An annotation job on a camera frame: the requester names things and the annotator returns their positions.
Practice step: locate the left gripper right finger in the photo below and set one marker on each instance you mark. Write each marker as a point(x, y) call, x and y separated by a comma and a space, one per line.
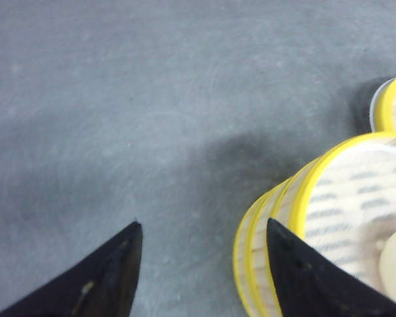
point(308, 284)

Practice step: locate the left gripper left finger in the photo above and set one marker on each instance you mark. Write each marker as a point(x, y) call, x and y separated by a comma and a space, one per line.
point(102, 284)

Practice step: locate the front bamboo steamer tray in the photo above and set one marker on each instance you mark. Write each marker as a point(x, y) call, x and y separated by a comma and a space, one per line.
point(250, 259)

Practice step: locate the woven bamboo steamer lid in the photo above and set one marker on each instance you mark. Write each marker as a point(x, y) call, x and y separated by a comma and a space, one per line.
point(384, 114)

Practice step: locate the white steamer liner cloth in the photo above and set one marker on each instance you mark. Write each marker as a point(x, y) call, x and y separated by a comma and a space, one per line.
point(352, 208)

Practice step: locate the white plate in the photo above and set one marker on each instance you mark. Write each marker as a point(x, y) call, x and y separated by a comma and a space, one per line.
point(373, 103)

